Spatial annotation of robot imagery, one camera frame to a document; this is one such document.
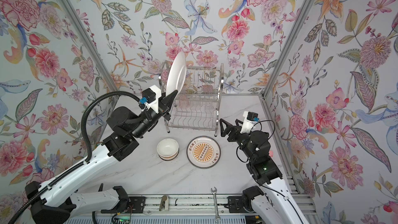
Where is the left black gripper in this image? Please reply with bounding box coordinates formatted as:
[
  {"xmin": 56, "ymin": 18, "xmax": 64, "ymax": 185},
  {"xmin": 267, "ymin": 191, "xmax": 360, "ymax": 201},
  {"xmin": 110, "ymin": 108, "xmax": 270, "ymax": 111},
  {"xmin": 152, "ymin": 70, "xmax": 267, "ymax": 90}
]
[{"xmin": 131, "ymin": 90, "xmax": 179, "ymax": 140}]

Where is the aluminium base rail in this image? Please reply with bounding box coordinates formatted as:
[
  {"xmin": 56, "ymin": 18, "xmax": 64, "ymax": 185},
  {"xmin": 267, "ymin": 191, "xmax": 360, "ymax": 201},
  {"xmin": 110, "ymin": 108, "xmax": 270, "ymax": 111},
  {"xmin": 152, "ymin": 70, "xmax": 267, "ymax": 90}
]
[{"xmin": 49, "ymin": 193, "xmax": 318, "ymax": 217}]

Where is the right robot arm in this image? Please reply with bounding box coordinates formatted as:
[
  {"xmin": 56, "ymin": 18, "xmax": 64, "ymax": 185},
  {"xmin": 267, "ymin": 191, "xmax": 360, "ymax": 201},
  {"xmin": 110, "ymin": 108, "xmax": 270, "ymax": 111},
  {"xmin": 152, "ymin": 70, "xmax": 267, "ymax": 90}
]
[{"xmin": 220, "ymin": 119, "xmax": 309, "ymax": 224}]

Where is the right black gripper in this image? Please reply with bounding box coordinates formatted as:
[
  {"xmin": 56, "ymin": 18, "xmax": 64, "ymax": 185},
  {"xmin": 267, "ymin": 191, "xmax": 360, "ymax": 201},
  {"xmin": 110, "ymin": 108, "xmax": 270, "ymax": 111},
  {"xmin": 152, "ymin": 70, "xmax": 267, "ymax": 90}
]
[{"xmin": 221, "ymin": 120, "xmax": 255, "ymax": 166}]

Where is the cream white bowl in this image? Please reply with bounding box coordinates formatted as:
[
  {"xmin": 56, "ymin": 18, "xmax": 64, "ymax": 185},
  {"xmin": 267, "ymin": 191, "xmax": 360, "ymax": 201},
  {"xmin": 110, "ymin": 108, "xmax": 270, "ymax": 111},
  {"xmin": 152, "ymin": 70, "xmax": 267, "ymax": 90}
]
[{"xmin": 159, "ymin": 153, "xmax": 178, "ymax": 158}]

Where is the steel two-tier dish rack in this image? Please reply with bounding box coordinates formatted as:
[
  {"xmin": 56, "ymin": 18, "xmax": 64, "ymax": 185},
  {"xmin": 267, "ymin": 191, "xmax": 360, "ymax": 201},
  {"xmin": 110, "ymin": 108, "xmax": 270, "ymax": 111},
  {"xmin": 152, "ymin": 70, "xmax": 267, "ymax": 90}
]
[{"xmin": 164, "ymin": 64, "xmax": 224, "ymax": 136}]

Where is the orange striped plate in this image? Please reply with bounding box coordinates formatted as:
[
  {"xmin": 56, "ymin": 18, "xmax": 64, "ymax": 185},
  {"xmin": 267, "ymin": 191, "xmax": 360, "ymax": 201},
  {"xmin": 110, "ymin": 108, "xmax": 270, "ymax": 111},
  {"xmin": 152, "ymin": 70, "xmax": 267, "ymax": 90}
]
[
  {"xmin": 186, "ymin": 136, "xmax": 221, "ymax": 162},
  {"xmin": 165, "ymin": 51, "xmax": 187, "ymax": 96}
]

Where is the small metal bracket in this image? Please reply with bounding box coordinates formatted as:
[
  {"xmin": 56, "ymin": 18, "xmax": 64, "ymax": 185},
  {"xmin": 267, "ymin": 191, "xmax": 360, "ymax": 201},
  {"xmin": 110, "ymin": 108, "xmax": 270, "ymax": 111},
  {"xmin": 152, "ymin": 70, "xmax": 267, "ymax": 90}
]
[{"xmin": 159, "ymin": 195, "xmax": 169, "ymax": 211}]

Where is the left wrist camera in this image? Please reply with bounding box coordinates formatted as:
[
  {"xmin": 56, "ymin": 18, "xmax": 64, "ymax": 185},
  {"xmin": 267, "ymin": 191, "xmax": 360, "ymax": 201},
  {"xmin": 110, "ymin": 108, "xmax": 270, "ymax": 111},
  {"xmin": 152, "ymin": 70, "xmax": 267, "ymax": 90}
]
[{"xmin": 139, "ymin": 85, "xmax": 162, "ymax": 113}]

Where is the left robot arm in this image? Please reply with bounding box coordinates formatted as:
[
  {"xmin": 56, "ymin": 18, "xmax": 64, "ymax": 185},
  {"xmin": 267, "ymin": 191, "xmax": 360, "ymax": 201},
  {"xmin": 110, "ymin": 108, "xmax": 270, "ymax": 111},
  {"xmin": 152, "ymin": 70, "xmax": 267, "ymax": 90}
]
[{"xmin": 25, "ymin": 88, "xmax": 178, "ymax": 224}]

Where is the silver open-end wrench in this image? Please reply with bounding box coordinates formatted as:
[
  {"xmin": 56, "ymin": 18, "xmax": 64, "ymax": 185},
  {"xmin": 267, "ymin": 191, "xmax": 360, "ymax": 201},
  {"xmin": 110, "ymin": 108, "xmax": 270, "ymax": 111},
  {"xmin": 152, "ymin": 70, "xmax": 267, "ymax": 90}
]
[{"xmin": 210, "ymin": 187, "xmax": 221, "ymax": 224}]

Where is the white patterned plate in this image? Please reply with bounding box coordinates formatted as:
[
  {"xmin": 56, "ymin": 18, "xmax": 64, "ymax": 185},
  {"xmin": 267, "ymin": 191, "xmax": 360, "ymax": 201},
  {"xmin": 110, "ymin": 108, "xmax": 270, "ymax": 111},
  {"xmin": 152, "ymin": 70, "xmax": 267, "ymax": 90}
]
[{"xmin": 189, "ymin": 160, "xmax": 219, "ymax": 169}]

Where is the orange bowl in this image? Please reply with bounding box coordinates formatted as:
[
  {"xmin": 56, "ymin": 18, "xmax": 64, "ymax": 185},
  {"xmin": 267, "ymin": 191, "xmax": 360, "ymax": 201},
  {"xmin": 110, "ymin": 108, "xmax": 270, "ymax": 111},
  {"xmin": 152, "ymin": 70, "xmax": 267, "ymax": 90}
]
[{"xmin": 157, "ymin": 138, "xmax": 179, "ymax": 157}]

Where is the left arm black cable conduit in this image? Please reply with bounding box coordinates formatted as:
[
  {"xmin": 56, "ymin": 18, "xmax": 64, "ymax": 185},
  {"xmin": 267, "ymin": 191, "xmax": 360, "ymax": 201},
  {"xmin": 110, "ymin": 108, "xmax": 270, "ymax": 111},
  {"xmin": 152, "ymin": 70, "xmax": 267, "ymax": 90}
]
[{"xmin": 7, "ymin": 91, "xmax": 142, "ymax": 224}]

